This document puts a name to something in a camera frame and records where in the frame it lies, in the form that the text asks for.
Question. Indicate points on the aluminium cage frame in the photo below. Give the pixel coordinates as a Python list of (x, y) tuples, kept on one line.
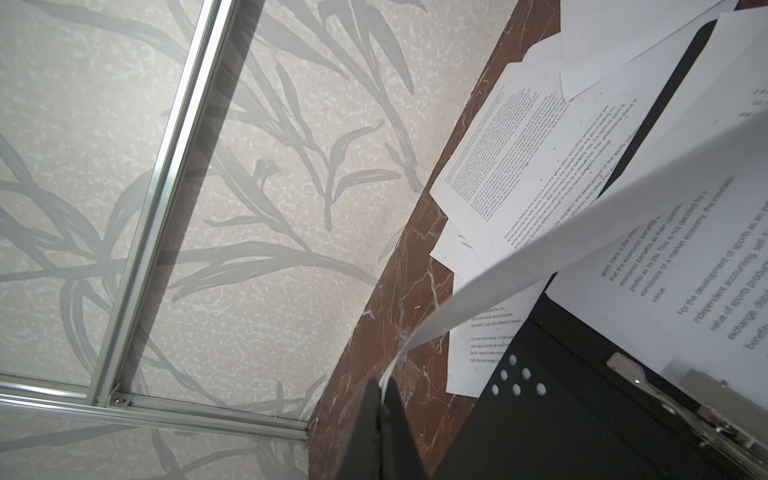
[(104, 399)]

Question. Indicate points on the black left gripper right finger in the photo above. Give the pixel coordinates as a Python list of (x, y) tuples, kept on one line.
[(400, 458)]

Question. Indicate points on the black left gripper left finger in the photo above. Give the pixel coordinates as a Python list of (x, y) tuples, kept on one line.
[(362, 458)]

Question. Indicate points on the white paper under centre stack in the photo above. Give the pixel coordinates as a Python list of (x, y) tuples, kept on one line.
[(476, 346)]

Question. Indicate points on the white printed paper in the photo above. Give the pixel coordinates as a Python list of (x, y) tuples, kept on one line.
[(613, 215), (532, 158), (599, 37), (688, 290)]

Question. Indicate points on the blue and black file folder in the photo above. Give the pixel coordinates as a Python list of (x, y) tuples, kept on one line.
[(564, 402)]

